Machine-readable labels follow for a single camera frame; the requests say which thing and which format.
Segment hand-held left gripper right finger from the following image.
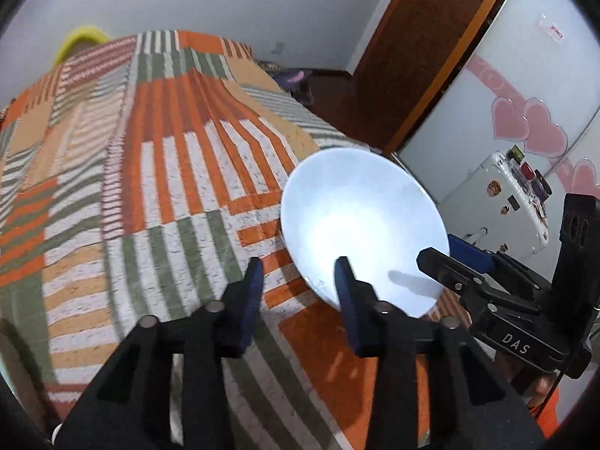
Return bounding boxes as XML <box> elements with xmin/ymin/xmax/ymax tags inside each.
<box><xmin>333</xmin><ymin>256</ymin><xmax>545</xmax><ymax>450</ymax></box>

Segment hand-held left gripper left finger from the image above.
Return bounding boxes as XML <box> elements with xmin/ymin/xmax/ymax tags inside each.
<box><xmin>55</xmin><ymin>257</ymin><xmax>264</xmax><ymax>450</ymax></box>

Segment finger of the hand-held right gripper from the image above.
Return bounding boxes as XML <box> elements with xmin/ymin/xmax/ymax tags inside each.
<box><xmin>416</xmin><ymin>247</ymin><xmax>542</xmax><ymax>317</ymax></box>
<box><xmin>447</xmin><ymin>233</ymin><xmax>553</xmax><ymax>294</ymax></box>

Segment white round plate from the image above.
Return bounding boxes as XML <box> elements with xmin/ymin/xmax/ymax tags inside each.
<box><xmin>280</xmin><ymin>147</ymin><xmax>451</xmax><ymax>320</ymax></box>

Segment person's right hand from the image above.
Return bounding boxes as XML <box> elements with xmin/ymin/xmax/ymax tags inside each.
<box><xmin>524</xmin><ymin>369</ymin><xmax>560</xmax><ymax>408</ymax></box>

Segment orange striped patchwork blanket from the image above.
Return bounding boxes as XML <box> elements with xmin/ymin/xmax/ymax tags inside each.
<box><xmin>0</xmin><ymin>30</ymin><xmax>474</xmax><ymax>450</ymax></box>

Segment white wardrobe with pink hearts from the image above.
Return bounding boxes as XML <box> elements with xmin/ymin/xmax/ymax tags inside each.
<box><xmin>398</xmin><ymin>0</ymin><xmax>600</xmax><ymax>268</ymax></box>

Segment brown wooden door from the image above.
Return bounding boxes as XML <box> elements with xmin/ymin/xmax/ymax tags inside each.
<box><xmin>351</xmin><ymin>0</ymin><xmax>521</xmax><ymax>153</ymax></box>

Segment dark cloth pile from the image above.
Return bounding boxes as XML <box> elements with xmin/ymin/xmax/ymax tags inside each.
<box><xmin>261</xmin><ymin>61</ymin><xmax>316</xmax><ymax>106</ymax></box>

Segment yellow curved object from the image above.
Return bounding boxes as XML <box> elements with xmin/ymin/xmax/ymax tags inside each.
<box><xmin>54</xmin><ymin>25</ymin><xmax>111</xmax><ymax>66</ymax></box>

